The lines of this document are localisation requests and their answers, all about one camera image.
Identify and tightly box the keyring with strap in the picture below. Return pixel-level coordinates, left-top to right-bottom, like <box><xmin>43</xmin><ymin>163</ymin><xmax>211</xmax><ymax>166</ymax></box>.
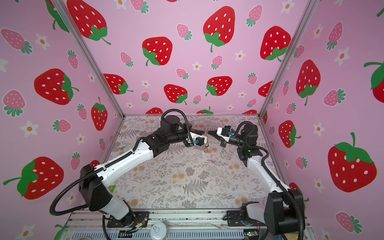
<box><xmin>202</xmin><ymin>143</ymin><xmax>209</xmax><ymax>154</ymax></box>

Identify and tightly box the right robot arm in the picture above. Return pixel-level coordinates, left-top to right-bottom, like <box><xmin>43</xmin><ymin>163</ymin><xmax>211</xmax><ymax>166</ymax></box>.
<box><xmin>208</xmin><ymin>121</ymin><xmax>306</xmax><ymax>240</ymax></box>

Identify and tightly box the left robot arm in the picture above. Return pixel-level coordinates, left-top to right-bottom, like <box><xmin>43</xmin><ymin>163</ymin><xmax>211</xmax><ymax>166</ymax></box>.
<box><xmin>49</xmin><ymin>109</ymin><xmax>208</xmax><ymax>227</ymax></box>

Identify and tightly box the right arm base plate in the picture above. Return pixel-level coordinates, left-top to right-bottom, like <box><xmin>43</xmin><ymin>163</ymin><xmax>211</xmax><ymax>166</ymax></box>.
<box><xmin>222</xmin><ymin>210</ymin><xmax>266</xmax><ymax>227</ymax></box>

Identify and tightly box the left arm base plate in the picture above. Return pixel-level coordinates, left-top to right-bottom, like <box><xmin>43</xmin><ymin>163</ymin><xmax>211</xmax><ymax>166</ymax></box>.
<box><xmin>107</xmin><ymin>211</ymin><xmax>150</xmax><ymax>229</ymax></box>

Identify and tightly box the aluminium front rail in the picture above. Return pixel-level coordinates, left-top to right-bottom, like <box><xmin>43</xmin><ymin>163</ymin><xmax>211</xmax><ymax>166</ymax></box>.
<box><xmin>64</xmin><ymin>208</ymin><xmax>310</xmax><ymax>230</ymax></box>

